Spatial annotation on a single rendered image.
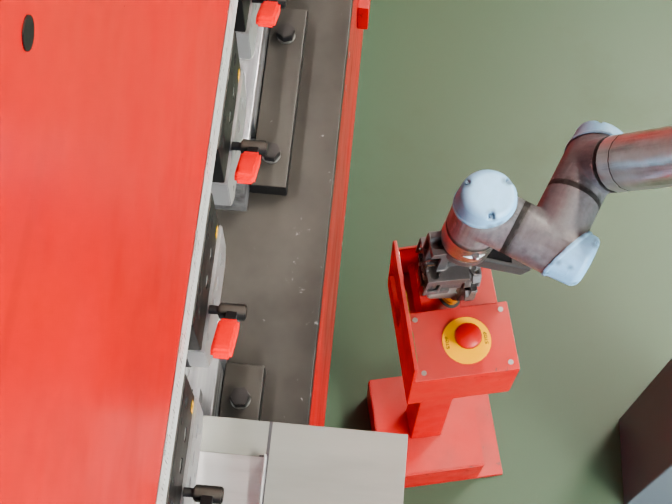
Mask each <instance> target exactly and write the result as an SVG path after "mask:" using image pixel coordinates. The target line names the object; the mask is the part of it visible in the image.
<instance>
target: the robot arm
mask: <svg viewBox="0 0 672 504"><path fill-rule="evenodd" d="M665 187H672V125H671V126H665V127H659V128H653V129H647V130H641V131H635V132H629V133H623V132H622V131H621V130H619V129H618V128H616V127H615V126H613V125H611V124H609V123H606V122H602V123H599V122H598V121H587V122H585V123H583V124H581V125H580V126H579V127H578V129H577V130H576V132H575V134H574V135H573V137H572V138H571V139H570V140H569V142H568V143H567V145H566V147H565V150H564V154H563V156H562V158H561V160H560V162H559V164H558V166H557V168H556V170H555V172H554V174H553V176H552V178H551V180H550V182H549V183H548V185H547V187H546V189H545V191H544V193H543V195H542V197H541V199H540V201H539V203H538V205H537V206H536V205H534V204H532V203H530V202H528V201H525V200H523V199H522V198H520V197H517V191H516V188H515V186H514V184H513V183H512V182H511V181H510V179H509V178H508V177H507V176H506V175H504V174H502V173H501V172H498V171H495V170H480V171H477V172H474V173H472V174H471V175H469V176H468V177H467V178H466V179H465V180H464V182H463V183H462V184H461V186H460V188H459V189H458V190H457V192H456V194H455V196H454V199H453V204H452V206H451V209H450V211H449V213H448V215H447V217H446V220H445V222H444V224H443V227H442V230H441V231H431V232H428V235H427V237H420V239H419V242H418V245H417V247H416V250H415V253H419V254H418V266H419V267H418V274H419V280H420V285H421V286H423V293H422V295H427V297H428V298H430V299H437V298H450V299H452V300H454V301H461V300H464V301H473V300H474V298H475V296H476V293H477V292H478V289H477V287H479V286H480V283H481V278H482V272H481V267H482V268H487V269H492V270H497V271H502V272H507V273H512V274H517V275H522V274H524V273H526V272H528V271H530V270H531V268H532V269H534V270H536V271H538V272H540V273H541V275H543V276H548V277H551V278H553V279H555V280H557V281H559V282H562V283H564V284H566V285H569V286H573V285H576V284H578V283H579V282H580V281H581V279H582V278H583V276H584V275H585V273H586V271H587V270H588V268H589V266H590V264H591V262H592V260H593V258H594V256H595V254H596V252H597V249H598V247H599V245H600V240H599V238H598V237H597V236H595V235H593V234H592V232H590V231H589V230H590V228H591V226H592V224H593V222H594V220H595V218H596V216H597V214H598V212H599V210H600V207H601V205H602V203H603V201H604V199H605V197H606V195H607V194H609V193H619V192H628V191H637V190H646V189H656V188H665ZM420 245H421V248H420Z"/></svg>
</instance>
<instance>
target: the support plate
mask: <svg viewBox="0 0 672 504"><path fill-rule="evenodd" d="M269 424H270V422H268V421H258V420H247V419H236V418H225V417H215V416H204V415H203V431H202V439H201V446H200V451H201V452H212V453H223V454H233V455H244V456H255V457H259V455H264V454H266V450H267V441H268V433H269ZM407 444H408V435H407V434H397V433H386V432H376V431H365V430H354V429H344V428H333V427H322V426H311V425H301V424H290V423H279V422H273V426H272V435H271V443H270V452H269V461H268V469H267V478H266V487H265V495H264V504H403V498H404V485H405V471H406V457H407Z"/></svg>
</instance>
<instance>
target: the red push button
mask: <svg viewBox="0 0 672 504"><path fill-rule="evenodd" d="M454 336H455V340H456V342H457V344H458V345H459V346H461V347H462V348H465V349H473V348H475V347H477V346H478V345H479V344H480V342H481V340H482V333H481V330H480V329H479V327H478V326H477V325H475V324H473V323H463V324H461V325H459V326H458V327H457V329H456V330H455V334H454Z"/></svg>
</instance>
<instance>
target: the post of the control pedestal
mask: <svg viewBox="0 0 672 504"><path fill-rule="evenodd" d="M452 400H453V399H445V400H437V401H430V402H422V403H414V404H408V405H407V409H406V413H407V419H408V426H409V432H410V438H411V439H414V438H422V437H430V436H437V435H440V434H441V431H442V429H443V426H444V423H445V420H446V417H447V414H448V411H449V408H450V405H451V402H452Z"/></svg>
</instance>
